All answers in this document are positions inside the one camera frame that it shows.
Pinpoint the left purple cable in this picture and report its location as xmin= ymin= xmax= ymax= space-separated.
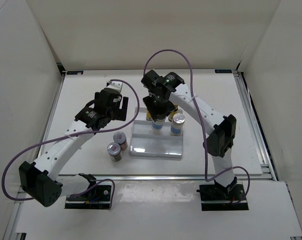
xmin=2 ymin=79 xmax=141 ymax=210

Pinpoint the red lid spice jar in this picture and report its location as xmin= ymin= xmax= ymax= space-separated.
xmin=107 ymin=142 xmax=123 ymax=162
xmin=113 ymin=131 xmax=128 ymax=151

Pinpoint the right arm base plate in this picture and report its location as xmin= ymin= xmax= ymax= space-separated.
xmin=196 ymin=184 xmax=249 ymax=212

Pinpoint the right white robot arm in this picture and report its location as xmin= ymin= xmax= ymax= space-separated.
xmin=141 ymin=70 xmax=237 ymax=200

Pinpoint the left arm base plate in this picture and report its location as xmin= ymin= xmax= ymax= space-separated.
xmin=64 ymin=181 xmax=114 ymax=210

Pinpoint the white divided tray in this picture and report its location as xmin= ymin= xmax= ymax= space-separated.
xmin=129 ymin=107 xmax=184 ymax=159

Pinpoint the blue label jar front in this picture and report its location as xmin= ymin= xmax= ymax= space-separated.
xmin=151 ymin=118 xmax=166 ymax=132

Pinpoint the red lid spice jar front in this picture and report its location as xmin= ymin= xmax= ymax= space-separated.
xmin=107 ymin=142 xmax=123 ymax=162

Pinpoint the yellow bottle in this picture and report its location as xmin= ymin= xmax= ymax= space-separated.
xmin=168 ymin=104 xmax=178 ymax=122
xmin=146 ymin=111 xmax=152 ymax=121

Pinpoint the red lid spice jar rear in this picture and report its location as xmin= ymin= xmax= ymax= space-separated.
xmin=113 ymin=131 xmax=128 ymax=151

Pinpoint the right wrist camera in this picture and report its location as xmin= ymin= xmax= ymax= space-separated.
xmin=141 ymin=69 xmax=161 ymax=90

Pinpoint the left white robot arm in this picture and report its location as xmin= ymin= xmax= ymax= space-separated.
xmin=19 ymin=87 xmax=128 ymax=207

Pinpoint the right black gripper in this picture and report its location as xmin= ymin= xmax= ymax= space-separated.
xmin=143 ymin=93 xmax=175 ymax=123

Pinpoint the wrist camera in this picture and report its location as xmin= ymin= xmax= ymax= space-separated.
xmin=141 ymin=69 xmax=161 ymax=90
xmin=106 ymin=80 xmax=123 ymax=93

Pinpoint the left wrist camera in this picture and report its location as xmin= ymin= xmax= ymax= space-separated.
xmin=106 ymin=80 xmax=123 ymax=93

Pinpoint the blue label jar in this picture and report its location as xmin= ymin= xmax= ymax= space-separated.
xmin=170 ymin=113 xmax=185 ymax=136
xmin=151 ymin=118 xmax=166 ymax=132

